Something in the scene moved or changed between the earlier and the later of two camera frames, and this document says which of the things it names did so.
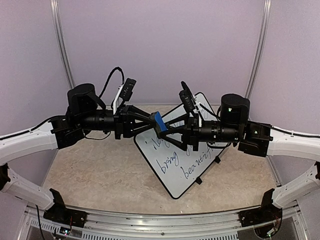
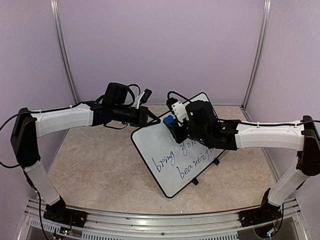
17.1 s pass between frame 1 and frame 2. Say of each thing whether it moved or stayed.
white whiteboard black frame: stayed
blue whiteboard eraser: moved
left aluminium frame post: stayed
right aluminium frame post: stayed
